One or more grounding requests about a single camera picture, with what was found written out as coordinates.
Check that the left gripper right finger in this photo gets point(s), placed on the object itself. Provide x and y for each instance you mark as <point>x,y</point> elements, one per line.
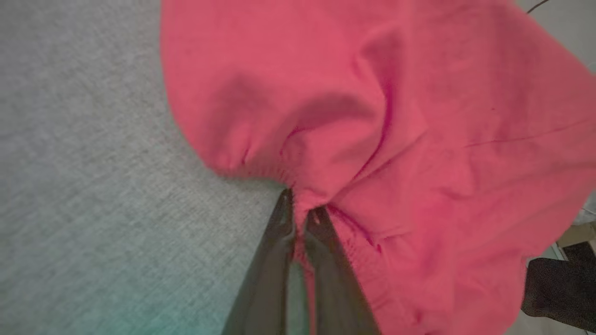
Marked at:
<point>335,288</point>

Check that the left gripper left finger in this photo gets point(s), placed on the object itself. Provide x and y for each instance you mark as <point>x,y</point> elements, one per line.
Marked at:
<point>265,288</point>

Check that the red and white jersey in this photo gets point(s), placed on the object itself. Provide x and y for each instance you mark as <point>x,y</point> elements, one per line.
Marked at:
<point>419,139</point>

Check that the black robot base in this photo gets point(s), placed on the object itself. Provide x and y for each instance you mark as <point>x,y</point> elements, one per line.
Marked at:
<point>563,293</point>

